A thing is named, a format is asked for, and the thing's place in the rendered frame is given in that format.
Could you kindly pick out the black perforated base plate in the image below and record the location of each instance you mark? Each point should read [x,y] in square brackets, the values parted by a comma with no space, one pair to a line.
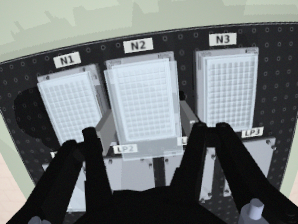
[276,103]

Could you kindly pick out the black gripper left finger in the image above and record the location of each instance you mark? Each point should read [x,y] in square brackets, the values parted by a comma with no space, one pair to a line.
[49,200]

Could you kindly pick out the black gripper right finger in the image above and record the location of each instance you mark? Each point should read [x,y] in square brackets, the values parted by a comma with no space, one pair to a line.
[257,201]

